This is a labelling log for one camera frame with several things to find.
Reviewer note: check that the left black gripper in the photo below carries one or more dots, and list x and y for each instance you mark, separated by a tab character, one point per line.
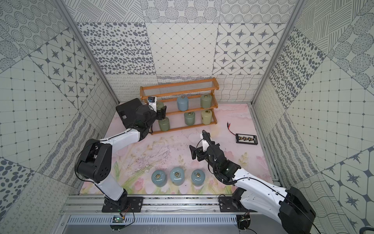
160	111

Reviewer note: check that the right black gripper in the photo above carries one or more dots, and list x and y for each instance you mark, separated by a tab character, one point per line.
194	152

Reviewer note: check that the green canister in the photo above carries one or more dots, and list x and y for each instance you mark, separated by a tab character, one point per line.
164	124
189	118
159	105
205	101

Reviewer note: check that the blue canister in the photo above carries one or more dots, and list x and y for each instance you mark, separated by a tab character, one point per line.
183	103
198	177
177	176
159	178

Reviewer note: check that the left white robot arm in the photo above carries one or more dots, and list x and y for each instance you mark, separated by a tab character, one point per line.
95	160

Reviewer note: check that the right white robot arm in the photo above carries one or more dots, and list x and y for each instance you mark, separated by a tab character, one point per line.
288	207

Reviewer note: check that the wooden three-tier shelf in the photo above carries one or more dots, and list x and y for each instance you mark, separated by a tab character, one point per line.
168	94

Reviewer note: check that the black plastic case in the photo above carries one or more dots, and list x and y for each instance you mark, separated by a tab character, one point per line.
127	112

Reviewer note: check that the floral pink table mat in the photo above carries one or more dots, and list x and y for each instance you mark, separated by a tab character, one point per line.
133	166

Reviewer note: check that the pale yellow canister bottom right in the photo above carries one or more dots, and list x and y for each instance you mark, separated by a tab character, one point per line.
206	116

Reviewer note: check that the black terminal board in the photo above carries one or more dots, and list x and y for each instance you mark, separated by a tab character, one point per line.
246	139

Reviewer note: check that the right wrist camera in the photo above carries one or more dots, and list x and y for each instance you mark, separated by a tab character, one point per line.
205	137

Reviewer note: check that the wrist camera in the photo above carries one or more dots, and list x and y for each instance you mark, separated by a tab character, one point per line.
205	137
152	102

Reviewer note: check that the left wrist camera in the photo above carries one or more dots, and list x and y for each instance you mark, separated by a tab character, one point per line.
152	102

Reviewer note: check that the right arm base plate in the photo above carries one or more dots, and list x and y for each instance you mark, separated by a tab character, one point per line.
228	204

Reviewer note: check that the aluminium mounting rail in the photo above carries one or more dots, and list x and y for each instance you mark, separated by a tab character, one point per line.
152	205

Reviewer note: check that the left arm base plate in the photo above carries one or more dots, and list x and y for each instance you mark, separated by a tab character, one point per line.
131	204

